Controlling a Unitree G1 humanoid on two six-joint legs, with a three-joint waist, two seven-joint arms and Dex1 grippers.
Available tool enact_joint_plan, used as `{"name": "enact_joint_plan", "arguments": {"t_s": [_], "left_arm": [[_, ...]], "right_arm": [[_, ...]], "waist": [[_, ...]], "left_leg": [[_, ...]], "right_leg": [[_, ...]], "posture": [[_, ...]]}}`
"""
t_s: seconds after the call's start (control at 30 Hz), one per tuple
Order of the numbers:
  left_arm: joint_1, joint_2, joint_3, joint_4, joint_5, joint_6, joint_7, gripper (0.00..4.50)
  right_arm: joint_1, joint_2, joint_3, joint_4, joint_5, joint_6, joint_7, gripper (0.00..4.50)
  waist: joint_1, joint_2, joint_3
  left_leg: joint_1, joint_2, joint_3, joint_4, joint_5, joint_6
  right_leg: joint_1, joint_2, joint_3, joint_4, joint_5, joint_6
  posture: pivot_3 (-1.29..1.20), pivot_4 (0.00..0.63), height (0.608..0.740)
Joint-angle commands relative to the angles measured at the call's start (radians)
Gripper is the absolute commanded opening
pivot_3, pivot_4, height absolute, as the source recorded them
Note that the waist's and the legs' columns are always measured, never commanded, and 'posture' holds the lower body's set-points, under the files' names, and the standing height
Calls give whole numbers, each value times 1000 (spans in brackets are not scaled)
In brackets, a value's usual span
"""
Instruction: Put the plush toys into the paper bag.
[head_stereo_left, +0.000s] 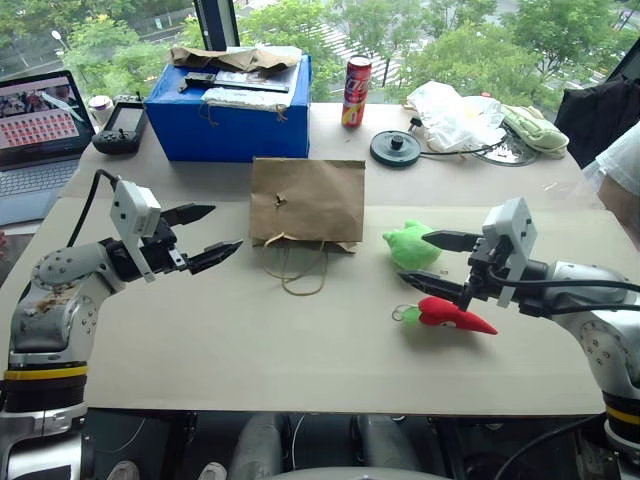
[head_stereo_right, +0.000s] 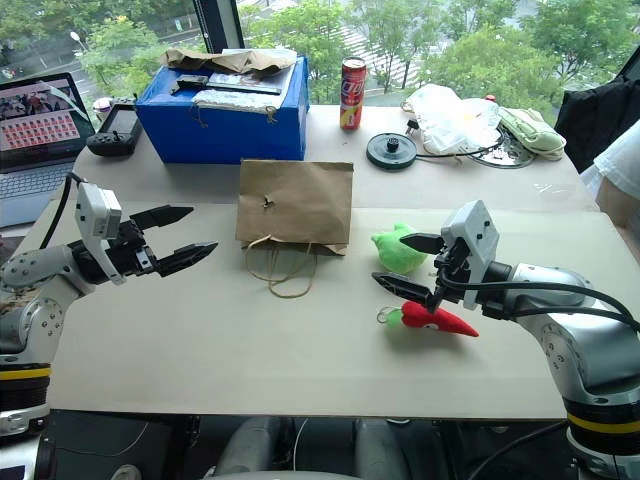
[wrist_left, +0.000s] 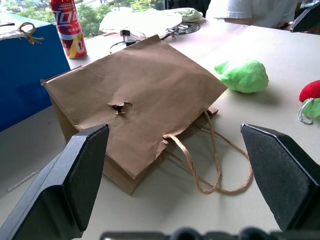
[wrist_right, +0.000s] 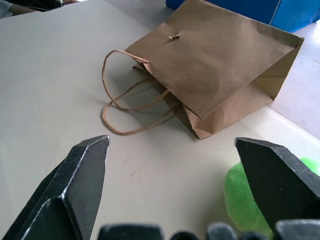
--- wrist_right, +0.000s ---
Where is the blue box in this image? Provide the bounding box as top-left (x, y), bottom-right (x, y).
top-left (164, 0), bottom-right (320, 33)

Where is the person in background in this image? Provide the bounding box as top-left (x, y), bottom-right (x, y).
top-left (0, 0), bottom-right (83, 20)

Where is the green plush toy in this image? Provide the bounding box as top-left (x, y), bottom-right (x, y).
top-left (223, 156), bottom-right (320, 238)

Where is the brown paper bag with handles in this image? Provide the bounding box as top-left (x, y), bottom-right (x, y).
top-left (100, 0), bottom-right (305, 140)

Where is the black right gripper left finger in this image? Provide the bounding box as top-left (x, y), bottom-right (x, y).
top-left (0, 134), bottom-right (111, 240)

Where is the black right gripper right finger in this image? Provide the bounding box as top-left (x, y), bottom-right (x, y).
top-left (233, 136), bottom-right (320, 233)

